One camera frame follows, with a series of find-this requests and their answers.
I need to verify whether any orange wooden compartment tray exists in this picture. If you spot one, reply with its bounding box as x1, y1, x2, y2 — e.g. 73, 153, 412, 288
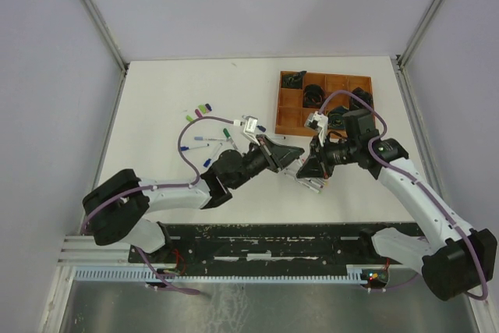
275, 71, 373, 139

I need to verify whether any white slotted cable duct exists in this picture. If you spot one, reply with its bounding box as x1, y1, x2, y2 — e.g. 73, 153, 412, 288
73, 266, 366, 285

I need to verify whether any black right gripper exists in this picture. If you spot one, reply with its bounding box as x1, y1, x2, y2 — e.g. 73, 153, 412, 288
296, 133, 359, 180

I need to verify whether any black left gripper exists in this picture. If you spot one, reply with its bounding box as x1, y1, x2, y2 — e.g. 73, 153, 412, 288
230, 134, 304, 190

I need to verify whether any aluminium frame post left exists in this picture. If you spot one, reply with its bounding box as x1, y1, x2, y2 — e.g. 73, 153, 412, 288
80, 0, 129, 72

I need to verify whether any aluminium frame post right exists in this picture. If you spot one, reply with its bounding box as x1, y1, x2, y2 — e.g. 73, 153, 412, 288
396, 0, 445, 70

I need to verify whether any black cable coil middle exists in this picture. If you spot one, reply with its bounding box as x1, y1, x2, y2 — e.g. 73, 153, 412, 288
302, 83, 327, 108

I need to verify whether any aluminium frame post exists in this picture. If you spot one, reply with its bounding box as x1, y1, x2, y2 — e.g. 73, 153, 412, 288
80, 0, 129, 72
396, 0, 445, 70

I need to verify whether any magenta capped marker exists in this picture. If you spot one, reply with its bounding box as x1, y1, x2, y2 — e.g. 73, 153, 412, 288
298, 179, 324, 190

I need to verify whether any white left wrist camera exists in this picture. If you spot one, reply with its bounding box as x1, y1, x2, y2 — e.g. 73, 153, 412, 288
232, 115, 258, 144

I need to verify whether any black cable bundle top-left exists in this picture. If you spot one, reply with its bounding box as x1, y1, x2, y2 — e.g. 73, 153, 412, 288
282, 70, 308, 90

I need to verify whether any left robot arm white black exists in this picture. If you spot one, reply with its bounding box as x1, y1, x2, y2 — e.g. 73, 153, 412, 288
82, 135, 304, 263

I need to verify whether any black cable bundle right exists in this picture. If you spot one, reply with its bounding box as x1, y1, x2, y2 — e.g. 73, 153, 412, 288
349, 89, 373, 111

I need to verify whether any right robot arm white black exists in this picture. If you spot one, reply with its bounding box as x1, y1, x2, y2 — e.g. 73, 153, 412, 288
297, 110, 497, 301

